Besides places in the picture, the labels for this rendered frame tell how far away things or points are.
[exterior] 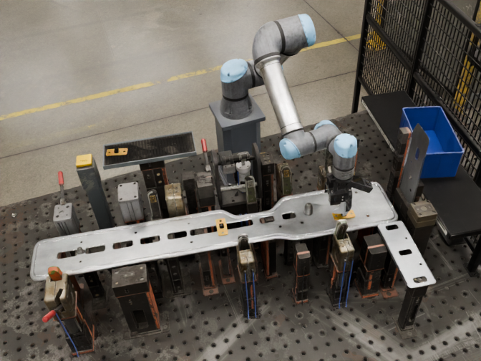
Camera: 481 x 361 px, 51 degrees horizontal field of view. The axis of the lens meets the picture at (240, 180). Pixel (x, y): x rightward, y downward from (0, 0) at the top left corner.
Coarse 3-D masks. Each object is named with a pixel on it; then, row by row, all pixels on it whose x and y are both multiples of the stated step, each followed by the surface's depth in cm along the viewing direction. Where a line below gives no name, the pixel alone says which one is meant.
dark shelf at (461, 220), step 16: (368, 96) 245; (384, 96) 245; (400, 96) 244; (368, 112) 240; (384, 112) 235; (400, 112) 235; (384, 128) 227; (464, 176) 202; (432, 192) 197; (448, 192) 197; (464, 192) 196; (480, 192) 196; (448, 208) 190; (464, 208) 190; (480, 208) 190; (448, 224) 185; (464, 224) 185; (480, 224) 184
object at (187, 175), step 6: (186, 174) 201; (192, 174) 202; (186, 180) 200; (192, 180) 200; (186, 186) 202; (192, 186) 203; (186, 192) 205; (192, 192) 205; (192, 198) 208; (192, 204) 210; (192, 210) 212; (198, 210) 214
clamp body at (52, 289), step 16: (48, 288) 170; (64, 288) 170; (48, 304) 168; (64, 304) 169; (80, 304) 186; (64, 320) 177; (80, 320) 184; (80, 336) 184; (96, 336) 196; (80, 352) 190
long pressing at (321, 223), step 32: (320, 192) 204; (352, 192) 203; (384, 192) 203; (160, 224) 196; (192, 224) 195; (256, 224) 194; (288, 224) 193; (320, 224) 192; (352, 224) 191; (32, 256) 188; (96, 256) 186; (128, 256) 185; (160, 256) 185
